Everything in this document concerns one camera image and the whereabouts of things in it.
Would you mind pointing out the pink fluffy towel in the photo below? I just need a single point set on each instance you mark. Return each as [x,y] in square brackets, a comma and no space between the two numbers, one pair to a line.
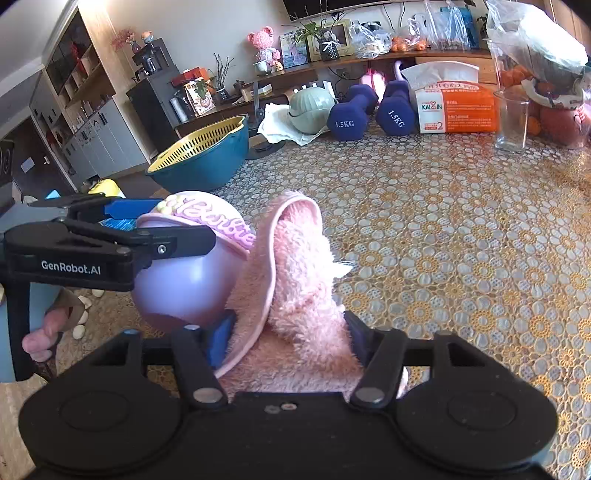
[295,286]

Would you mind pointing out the floral lace tablecloth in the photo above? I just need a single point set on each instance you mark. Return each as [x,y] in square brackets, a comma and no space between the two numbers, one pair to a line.
[438,230]

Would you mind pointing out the pink bag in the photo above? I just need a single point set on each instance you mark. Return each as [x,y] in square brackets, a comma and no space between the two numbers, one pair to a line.
[375,83]

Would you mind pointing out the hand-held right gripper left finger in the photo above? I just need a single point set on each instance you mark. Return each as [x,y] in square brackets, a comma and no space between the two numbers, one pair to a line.
[221,340]

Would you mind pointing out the yellow strainer basket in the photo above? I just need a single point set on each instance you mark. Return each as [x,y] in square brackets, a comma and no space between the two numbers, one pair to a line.
[194,143]

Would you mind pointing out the clear glass cup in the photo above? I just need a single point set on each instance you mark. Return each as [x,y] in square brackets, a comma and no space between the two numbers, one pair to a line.
[511,124]

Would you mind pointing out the green leafy houseplant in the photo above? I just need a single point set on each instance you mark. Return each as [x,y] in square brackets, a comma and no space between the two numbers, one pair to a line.
[480,18]

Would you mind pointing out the orange and white tissue pack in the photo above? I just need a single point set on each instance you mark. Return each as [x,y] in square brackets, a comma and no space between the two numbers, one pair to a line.
[461,108]

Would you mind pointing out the pale green ceramic pot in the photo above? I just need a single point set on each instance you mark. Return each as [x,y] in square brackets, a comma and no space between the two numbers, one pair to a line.
[311,108]

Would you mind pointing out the pastel picture card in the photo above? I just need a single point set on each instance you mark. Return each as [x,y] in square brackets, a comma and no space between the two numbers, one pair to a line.
[293,50]

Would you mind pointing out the clear and blue plastic bags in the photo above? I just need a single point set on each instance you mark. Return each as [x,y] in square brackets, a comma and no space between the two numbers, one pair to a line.
[455,27]

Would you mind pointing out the small orange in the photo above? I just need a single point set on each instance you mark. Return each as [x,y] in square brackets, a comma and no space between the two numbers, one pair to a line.
[533,125]

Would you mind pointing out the orange box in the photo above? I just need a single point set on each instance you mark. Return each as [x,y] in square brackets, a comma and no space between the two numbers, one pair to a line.
[191,74]

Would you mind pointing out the dark blue dumbbell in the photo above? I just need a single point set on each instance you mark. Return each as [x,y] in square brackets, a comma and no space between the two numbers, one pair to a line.
[395,115]
[348,122]

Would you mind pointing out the black coffee maker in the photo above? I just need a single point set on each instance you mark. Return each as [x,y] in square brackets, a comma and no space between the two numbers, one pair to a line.
[150,57]

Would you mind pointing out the small white cup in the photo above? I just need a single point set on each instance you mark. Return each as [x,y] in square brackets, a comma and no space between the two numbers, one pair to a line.
[262,68]

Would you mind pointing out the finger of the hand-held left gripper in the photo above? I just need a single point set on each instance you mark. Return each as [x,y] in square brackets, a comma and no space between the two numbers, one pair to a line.
[124,207]
[184,240]

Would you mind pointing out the white router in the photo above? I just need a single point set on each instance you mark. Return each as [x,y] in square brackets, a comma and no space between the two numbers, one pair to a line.
[318,86]

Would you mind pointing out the wooden media console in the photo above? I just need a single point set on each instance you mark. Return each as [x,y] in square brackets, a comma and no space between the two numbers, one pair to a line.
[461,60]

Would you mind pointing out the white cloth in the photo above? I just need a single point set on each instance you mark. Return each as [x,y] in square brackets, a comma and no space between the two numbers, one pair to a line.
[274,124]

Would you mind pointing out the blue plastic bowl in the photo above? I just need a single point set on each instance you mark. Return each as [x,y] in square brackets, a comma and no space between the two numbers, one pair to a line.
[207,166]

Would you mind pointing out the black television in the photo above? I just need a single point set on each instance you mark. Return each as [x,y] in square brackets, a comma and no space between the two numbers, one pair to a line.
[332,7]

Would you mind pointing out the row of small oranges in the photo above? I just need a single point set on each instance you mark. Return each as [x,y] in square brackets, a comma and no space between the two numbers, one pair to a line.
[406,45]

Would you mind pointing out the black cabinet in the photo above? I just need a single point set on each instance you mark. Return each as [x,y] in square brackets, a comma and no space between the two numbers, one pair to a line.
[147,110]

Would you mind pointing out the wooden and white wall cabinet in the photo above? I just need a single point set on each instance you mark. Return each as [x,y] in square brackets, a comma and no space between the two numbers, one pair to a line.
[92,124]

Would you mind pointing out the large clear plastic bag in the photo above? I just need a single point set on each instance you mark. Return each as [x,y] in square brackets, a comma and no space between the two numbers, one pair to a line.
[535,41]

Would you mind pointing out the yellow bottle with blue label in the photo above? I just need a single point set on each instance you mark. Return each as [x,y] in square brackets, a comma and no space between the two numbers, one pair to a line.
[106,188]

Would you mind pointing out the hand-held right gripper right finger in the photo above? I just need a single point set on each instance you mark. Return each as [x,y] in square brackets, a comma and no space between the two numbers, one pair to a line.
[356,339]

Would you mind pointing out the pink and purple round container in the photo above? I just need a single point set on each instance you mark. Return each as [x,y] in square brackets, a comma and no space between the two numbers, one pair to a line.
[184,286]

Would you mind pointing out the pink bear figure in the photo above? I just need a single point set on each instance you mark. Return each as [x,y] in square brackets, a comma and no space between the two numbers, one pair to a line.
[263,46]

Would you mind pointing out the twigs in dark vase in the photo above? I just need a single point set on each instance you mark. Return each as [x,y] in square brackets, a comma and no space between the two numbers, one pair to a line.
[220,92]

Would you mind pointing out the green plant in black vase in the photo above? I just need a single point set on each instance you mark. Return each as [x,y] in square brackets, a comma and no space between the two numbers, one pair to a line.
[328,48]

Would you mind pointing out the yellow photo frame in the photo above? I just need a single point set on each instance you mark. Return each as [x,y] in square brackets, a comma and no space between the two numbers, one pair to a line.
[344,34]

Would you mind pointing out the person's left hand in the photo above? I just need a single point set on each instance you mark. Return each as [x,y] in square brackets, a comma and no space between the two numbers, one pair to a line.
[41,339]

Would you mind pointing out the clear bag of food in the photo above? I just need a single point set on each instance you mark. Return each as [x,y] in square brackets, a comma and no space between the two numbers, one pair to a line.
[369,39]

